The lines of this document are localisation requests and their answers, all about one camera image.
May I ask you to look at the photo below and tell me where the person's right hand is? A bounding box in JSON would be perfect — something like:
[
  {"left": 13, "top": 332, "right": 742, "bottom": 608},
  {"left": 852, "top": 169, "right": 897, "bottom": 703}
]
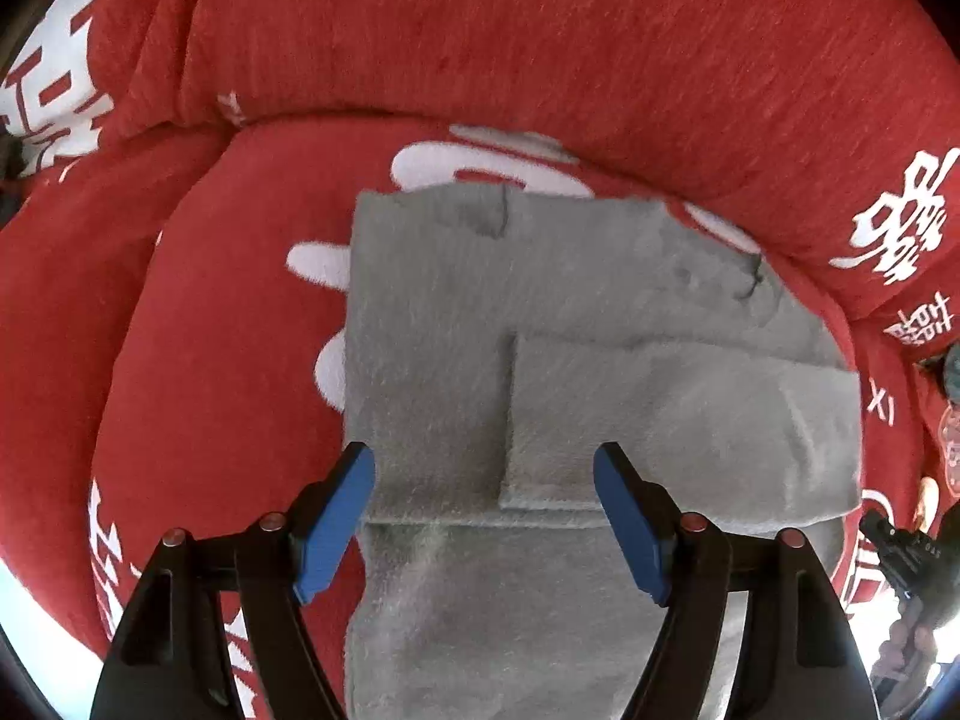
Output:
[{"left": 871, "top": 601, "right": 958, "bottom": 694}]

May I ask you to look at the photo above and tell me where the small red printed pillow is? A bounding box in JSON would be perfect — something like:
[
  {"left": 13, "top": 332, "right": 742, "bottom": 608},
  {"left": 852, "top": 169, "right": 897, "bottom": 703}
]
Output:
[{"left": 914, "top": 355, "right": 958, "bottom": 533}]

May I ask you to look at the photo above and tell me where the red sofa back cushion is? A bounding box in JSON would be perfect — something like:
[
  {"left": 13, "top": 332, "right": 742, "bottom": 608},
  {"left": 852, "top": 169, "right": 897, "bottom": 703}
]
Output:
[{"left": 2, "top": 0, "right": 958, "bottom": 319}]

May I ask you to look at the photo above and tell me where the red sofa seat cushion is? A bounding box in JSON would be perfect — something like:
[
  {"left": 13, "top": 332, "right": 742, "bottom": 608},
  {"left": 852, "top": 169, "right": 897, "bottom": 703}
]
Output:
[{"left": 2, "top": 114, "right": 958, "bottom": 717}]

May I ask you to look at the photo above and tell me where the grey knitted garment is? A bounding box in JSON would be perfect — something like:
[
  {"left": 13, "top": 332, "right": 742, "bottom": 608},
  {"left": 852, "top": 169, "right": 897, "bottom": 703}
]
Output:
[{"left": 345, "top": 184, "right": 861, "bottom": 718}]

